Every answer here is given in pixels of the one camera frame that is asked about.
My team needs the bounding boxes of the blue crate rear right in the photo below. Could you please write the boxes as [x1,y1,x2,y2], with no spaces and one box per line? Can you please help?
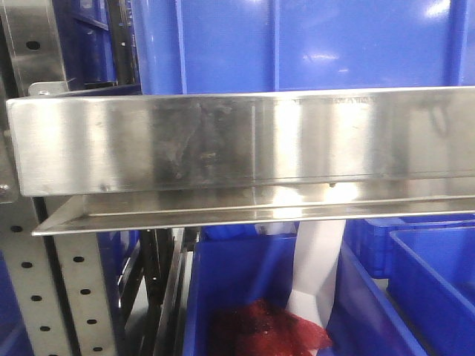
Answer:
[343,214,474,279]

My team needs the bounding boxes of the blue bin right foreground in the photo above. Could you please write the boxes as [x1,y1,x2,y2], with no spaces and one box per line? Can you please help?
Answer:
[388,227,474,355]

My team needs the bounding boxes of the blue crate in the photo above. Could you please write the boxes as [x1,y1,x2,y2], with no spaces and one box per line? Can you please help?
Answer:
[343,214,474,279]
[53,1,117,85]

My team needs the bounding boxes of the white paper sheet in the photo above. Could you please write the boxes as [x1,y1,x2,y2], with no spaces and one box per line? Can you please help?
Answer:
[286,220,346,328]

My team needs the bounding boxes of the perforated steel shelf post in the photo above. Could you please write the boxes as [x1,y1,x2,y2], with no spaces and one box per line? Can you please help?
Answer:
[1,1,123,355]

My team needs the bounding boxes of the blue crate upper left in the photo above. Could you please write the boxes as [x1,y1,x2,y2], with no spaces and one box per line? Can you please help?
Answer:
[53,1,117,85]

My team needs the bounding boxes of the blue bin with red mesh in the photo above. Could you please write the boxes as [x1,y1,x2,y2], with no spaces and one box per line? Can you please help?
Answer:
[183,235,426,355]

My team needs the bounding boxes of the red mesh netting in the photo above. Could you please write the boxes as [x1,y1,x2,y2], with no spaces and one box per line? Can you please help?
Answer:
[207,299,333,355]

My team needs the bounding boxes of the black slotted upright rail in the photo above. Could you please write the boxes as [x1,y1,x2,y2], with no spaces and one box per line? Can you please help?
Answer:
[106,0,140,85]

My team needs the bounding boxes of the stainless steel shelf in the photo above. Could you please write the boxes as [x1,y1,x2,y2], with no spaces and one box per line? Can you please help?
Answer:
[7,87,474,236]

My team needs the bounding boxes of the large blue tray on shelf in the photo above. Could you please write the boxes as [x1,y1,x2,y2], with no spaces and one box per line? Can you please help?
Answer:
[131,1,474,94]

